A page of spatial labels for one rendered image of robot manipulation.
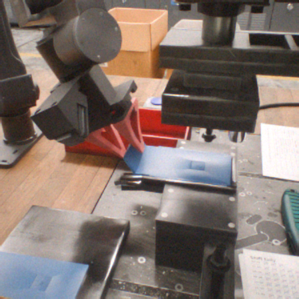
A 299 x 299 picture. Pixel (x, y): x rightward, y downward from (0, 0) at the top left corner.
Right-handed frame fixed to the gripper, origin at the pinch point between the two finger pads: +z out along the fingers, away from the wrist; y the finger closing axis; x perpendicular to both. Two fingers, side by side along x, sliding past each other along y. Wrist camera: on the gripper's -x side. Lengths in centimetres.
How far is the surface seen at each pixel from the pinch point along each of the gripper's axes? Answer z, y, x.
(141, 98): 8.3, -14.3, 40.7
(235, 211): 8.4, 13.5, -8.9
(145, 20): 27, -82, 265
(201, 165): 6.1, 9.1, -0.5
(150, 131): 9.5, -7.4, 22.1
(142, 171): 2.1, 1.7, -3.5
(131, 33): 21, -78, 210
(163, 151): 3.2, 3.5, 1.8
